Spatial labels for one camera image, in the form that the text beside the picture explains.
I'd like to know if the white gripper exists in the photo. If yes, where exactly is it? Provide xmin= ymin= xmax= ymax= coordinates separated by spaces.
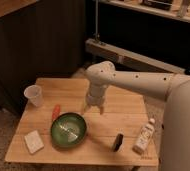
xmin=83 ymin=84 xmax=108 ymax=115

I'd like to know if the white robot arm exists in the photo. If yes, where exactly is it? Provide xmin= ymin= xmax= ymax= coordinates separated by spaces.
xmin=83 ymin=61 xmax=190 ymax=171

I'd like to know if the green bowl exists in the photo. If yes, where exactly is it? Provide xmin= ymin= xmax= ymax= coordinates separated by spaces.
xmin=50 ymin=112 xmax=87 ymax=148

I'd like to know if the orange carrot toy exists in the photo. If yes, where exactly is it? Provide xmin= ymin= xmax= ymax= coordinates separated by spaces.
xmin=52 ymin=105 xmax=60 ymax=121

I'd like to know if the white plastic bottle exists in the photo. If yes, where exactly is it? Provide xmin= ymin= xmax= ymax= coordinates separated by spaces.
xmin=133 ymin=118 xmax=155 ymax=154

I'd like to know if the clear plastic cup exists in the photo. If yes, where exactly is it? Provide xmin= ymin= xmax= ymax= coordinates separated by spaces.
xmin=24 ymin=85 xmax=43 ymax=107

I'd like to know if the white sponge block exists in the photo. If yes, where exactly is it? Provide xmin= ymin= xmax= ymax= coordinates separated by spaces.
xmin=24 ymin=130 xmax=44 ymax=154

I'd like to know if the metal shelf frame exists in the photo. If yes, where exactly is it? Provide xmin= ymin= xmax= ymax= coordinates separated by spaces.
xmin=86 ymin=0 xmax=190 ymax=74

